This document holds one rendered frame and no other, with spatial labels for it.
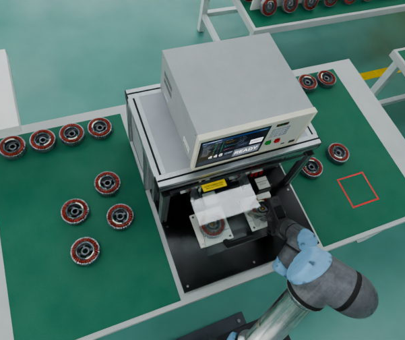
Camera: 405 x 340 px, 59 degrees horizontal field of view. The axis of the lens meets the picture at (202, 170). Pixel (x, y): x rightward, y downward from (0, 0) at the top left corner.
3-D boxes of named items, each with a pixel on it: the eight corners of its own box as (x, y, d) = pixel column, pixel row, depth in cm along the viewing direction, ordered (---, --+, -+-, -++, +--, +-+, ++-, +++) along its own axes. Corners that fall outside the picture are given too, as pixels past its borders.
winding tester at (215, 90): (296, 143, 140) (317, 111, 122) (191, 171, 128) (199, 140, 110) (255, 69, 155) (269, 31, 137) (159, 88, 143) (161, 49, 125)
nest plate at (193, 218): (232, 237, 155) (233, 237, 153) (201, 248, 150) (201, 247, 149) (220, 206, 160) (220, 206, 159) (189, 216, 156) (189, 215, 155)
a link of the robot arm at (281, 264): (298, 287, 128) (314, 261, 128) (271, 270, 129) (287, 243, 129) (294, 280, 136) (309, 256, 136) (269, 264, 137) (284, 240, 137)
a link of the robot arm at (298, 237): (296, 249, 126) (308, 229, 126) (279, 237, 136) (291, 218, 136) (310, 258, 129) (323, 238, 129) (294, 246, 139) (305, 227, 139)
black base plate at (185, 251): (317, 244, 161) (319, 243, 159) (184, 293, 143) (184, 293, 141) (273, 156, 179) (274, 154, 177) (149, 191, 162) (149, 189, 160)
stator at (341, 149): (327, 142, 188) (331, 139, 184) (348, 150, 187) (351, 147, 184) (323, 160, 182) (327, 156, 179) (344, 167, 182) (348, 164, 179)
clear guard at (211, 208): (267, 235, 132) (271, 231, 127) (207, 256, 125) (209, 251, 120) (233, 161, 145) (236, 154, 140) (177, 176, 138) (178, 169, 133)
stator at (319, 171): (323, 177, 177) (326, 174, 174) (302, 181, 175) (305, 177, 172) (315, 158, 182) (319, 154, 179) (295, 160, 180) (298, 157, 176)
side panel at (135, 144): (151, 188, 162) (152, 153, 134) (145, 190, 161) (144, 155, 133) (135, 138, 173) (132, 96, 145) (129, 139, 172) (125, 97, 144)
